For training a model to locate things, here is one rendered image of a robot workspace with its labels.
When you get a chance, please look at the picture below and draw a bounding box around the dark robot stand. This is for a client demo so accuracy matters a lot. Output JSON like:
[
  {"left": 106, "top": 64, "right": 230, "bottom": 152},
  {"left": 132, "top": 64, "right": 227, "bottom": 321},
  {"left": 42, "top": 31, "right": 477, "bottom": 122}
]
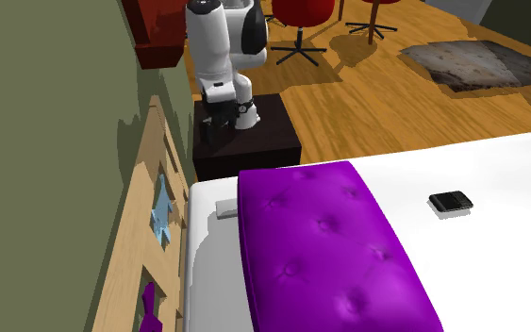
[{"left": 191, "top": 93, "right": 304, "bottom": 182}]

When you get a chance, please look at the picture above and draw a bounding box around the grey flat rectangular object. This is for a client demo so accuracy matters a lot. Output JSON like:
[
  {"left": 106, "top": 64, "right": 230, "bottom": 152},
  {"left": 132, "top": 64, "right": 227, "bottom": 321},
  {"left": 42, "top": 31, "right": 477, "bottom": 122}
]
[{"left": 215, "top": 198, "right": 239, "bottom": 220}]

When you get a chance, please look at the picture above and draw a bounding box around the red wooden cabinet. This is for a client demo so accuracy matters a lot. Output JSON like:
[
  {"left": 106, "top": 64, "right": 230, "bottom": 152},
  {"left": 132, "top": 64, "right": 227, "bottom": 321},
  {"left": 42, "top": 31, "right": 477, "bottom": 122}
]
[{"left": 121, "top": 0, "right": 189, "bottom": 71}]

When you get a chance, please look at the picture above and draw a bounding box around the light blue figure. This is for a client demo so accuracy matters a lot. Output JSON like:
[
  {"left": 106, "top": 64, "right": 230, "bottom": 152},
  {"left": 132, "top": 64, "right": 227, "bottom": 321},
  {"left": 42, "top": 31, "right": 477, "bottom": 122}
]
[{"left": 150, "top": 174, "right": 174, "bottom": 252}]

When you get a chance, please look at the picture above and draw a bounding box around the red swivel chair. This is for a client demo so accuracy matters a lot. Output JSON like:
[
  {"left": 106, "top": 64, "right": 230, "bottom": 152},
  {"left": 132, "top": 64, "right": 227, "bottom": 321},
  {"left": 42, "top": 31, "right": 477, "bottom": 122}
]
[
  {"left": 264, "top": 0, "right": 336, "bottom": 67},
  {"left": 344, "top": 0, "right": 402, "bottom": 46}
]

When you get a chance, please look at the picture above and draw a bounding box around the purple tufted pillow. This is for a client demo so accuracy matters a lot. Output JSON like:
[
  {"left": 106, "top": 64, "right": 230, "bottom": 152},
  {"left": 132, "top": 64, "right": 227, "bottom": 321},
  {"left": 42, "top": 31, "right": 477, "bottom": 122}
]
[{"left": 237, "top": 159, "right": 445, "bottom": 332}]

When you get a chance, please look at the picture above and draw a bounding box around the purple figure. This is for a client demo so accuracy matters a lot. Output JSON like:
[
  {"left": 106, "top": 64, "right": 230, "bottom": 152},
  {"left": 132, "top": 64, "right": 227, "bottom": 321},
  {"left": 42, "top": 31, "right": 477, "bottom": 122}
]
[{"left": 139, "top": 281, "right": 164, "bottom": 332}]

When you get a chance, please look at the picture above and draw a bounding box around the black phone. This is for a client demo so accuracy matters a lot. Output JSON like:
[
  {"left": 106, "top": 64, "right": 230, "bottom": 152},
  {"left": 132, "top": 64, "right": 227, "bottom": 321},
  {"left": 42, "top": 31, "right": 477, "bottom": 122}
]
[{"left": 428, "top": 190, "right": 474, "bottom": 213}]

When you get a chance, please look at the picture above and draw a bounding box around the grey brown rug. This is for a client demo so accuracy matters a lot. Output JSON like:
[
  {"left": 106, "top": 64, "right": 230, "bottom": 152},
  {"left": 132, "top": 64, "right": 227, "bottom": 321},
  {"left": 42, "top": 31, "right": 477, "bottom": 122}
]
[{"left": 397, "top": 40, "right": 531, "bottom": 93}]

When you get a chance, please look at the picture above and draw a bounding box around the white bed with wooden headboard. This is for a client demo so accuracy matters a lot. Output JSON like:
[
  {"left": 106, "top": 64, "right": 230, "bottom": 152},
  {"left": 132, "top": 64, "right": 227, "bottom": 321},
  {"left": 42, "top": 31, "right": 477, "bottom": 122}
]
[{"left": 91, "top": 93, "right": 531, "bottom": 332}]

